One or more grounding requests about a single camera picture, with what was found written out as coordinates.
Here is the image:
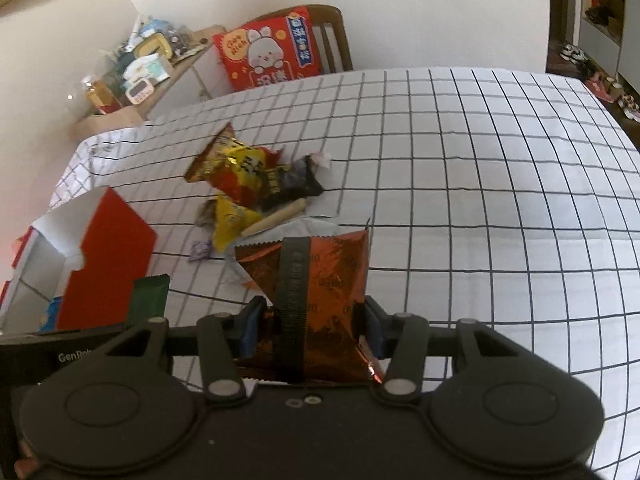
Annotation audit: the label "green snack packet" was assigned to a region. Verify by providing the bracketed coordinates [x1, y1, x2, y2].
[127, 274, 170, 323]

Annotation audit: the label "beige snack stick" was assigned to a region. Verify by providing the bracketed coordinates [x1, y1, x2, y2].
[239, 198, 309, 237]

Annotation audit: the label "light wooden desk organizer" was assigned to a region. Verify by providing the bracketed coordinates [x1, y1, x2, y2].
[74, 106, 145, 137]

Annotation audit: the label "brown wooden chair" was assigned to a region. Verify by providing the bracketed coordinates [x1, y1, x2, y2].
[257, 4, 354, 77]

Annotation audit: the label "white cabinet with wooden top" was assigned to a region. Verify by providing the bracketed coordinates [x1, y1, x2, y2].
[70, 24, 236, 138]

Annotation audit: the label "blue snack packet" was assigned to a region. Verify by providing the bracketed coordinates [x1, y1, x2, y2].
[40, 296, 64, 332]

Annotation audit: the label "white tissue pack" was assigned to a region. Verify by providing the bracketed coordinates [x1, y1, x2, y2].
[122, 55, 174, 84]

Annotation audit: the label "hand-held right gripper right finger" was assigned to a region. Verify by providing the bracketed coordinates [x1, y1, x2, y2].
[362, 295, 543, 405]

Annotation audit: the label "orange foil snack packet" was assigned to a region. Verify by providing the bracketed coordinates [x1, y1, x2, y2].
[234, 229, 387, 387]

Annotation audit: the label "dark brown snack cube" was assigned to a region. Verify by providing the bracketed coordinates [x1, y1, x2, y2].
[260, 155, 326, 211]

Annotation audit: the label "red slippers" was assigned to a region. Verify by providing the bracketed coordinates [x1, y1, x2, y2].
[585, 72, 622, 102]

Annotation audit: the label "checkered white tablecloth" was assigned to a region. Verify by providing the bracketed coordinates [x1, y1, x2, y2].
[47, 67, 640, 480]

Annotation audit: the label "grey crumpled wrapper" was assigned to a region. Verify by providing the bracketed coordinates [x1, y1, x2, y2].
[194, 201, 217, 228]

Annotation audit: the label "red rabbit print cushion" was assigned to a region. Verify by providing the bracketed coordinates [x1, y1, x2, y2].
[212, 6, 321, 92]

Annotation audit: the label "grey shoe cabinet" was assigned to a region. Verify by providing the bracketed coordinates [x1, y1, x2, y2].
[580, 0, 640, 82]

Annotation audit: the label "red and yellow snack packet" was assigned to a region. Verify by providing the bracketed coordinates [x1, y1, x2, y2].
[184, 122, 283, 211]

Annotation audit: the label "white shoes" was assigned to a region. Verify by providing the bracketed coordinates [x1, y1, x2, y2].
[619, 92, 640, 122]

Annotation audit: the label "red and white cardboard box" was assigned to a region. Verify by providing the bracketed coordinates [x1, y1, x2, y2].
[0, 185, 158, 334]

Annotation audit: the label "amber glass bottle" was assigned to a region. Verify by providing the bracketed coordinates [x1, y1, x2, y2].
[82, 77, 114, 111]

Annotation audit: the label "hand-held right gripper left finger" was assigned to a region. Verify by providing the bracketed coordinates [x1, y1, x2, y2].
[100, 296, 264, 404]

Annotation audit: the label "white kitchen timer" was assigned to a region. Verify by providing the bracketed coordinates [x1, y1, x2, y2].
[125, 77, 154, 106]

